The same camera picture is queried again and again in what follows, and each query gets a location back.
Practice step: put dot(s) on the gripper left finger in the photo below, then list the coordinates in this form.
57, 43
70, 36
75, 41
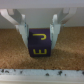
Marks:
20, 27

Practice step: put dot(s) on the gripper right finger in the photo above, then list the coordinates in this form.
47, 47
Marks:
56, 27

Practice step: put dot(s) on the white cabinet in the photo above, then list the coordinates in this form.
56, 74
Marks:
40, 13

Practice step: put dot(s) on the purple block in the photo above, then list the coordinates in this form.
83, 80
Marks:
39, 42

